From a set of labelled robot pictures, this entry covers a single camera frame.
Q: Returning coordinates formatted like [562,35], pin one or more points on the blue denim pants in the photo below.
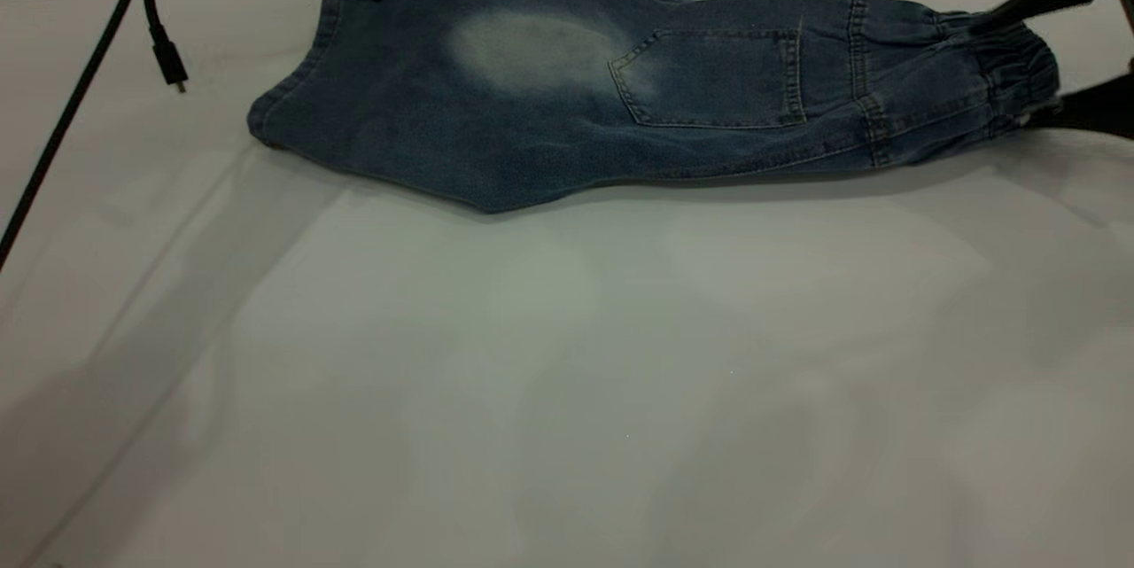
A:
[709,81]

